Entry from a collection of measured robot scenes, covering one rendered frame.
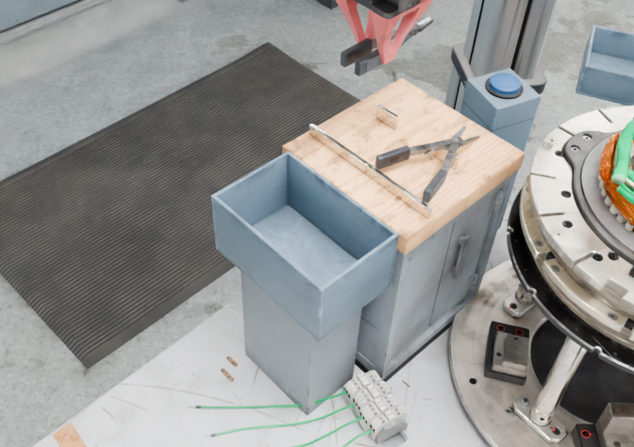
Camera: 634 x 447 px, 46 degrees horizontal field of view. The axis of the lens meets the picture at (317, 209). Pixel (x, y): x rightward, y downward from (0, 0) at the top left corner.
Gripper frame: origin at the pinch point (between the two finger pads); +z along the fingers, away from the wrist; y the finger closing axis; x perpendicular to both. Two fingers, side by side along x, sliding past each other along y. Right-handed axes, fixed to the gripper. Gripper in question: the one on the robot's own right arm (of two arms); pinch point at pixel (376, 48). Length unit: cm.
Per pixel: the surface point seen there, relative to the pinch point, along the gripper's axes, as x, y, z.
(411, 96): 9.8, -1.9, 12.4
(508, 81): 24.0, 2.7, 14.6
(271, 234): -13.2, -1.7, 20.1
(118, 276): 2, -84, 118
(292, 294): -19.0, 8.3, 16.3
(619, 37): 42.8, 7.5, 13.6
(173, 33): 85, -173, 122
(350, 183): -6.7, 3.8, 12.1
